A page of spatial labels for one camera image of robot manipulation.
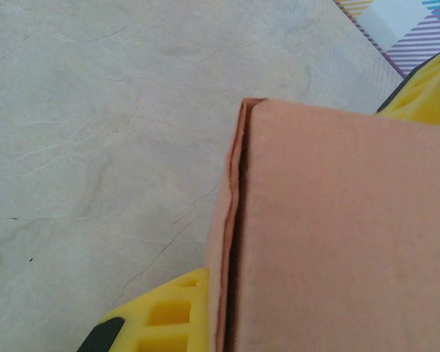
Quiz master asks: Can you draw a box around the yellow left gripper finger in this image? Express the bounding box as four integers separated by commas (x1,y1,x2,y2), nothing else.
76,267,212,352

